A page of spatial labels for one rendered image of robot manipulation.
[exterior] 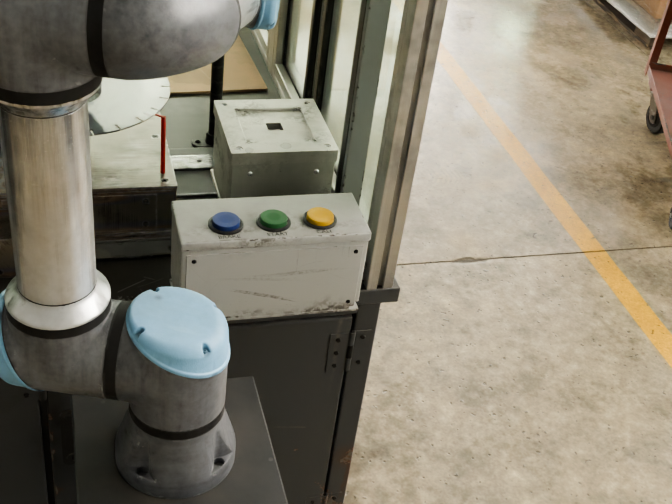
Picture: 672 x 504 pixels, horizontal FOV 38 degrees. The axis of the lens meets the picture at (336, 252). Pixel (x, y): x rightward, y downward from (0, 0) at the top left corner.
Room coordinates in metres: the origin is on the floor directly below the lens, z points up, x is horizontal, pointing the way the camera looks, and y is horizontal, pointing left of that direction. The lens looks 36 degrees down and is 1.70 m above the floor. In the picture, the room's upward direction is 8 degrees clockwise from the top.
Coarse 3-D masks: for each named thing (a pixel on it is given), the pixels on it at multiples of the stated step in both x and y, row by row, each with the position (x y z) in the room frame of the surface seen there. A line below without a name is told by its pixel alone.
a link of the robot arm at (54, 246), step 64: (0, 0) 0.76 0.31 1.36; (64, 0) 0.77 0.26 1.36; (0, 64) 0.76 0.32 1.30; (64, 64) 0.77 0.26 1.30; (0, 128) 0.79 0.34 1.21; (64, 128) 0.79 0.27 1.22; (64, 192) 0.79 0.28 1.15; (64, 256) 0.79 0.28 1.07; (0, 320) 0.80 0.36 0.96; (64, 320) 0.78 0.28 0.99; (64, 384) 0.77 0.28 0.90
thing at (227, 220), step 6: (216, 216) 1.14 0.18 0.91; (222, 216) 1.14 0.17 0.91; (228, 216) 1.14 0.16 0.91; (234, 216) 1.14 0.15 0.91; (216, 222) 1.12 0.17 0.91; (222, 222) 1.12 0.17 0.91; (228, 222) 1.12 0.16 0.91; (234, 222) 1.13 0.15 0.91; (216, 228) 1.12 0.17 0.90; (222, 228) 1.11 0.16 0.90; (228, 228) 1.11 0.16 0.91; (234, 228) 1.12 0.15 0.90
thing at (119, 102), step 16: (112, 80) 1.42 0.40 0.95; (128, 80) 1.43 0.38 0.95; (144, 80) 1.43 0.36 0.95; (160, 80) 1.44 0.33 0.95; (96, 96) 1.36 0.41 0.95; (112, 96) 1.36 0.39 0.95; (128, 96) 1.37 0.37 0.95; (144, 96) 1.38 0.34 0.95; (160, 96) 1.39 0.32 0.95; (96, 112) 1.31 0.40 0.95; (112, 112) 1.31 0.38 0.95; (128, 112) 1.32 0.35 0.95; (96, 128) 1.26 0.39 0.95; (112, 128) 1.27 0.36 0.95
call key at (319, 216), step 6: (312, 210) 1.19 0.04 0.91; (318, 210) 1.19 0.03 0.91; (324, 210) 1.19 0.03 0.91; (312, 216) 1.17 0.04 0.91; (318, 216) 1.17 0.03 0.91; (324, 216) 1.18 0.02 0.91; (330, 216) 1.18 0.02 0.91; (312, 222) 1.16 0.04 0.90; (318, 222) 1.16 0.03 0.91; (324, 222) 1.16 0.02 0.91; (330, 222) 1.17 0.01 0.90
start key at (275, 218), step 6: (270, 210) 1.17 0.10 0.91; (276, 210) 1.17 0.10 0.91; (264, 216) 1.15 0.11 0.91; (270, 216) 1.15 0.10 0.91; (276, 216) 1.16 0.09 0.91; (282, 216) 1.16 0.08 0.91; (264, 222) 1.14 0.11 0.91; (270, 222) 1.14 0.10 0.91; (276, 222) 1.14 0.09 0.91; (282, 222) 1.14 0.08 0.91; (276, 228) 1.14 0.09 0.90
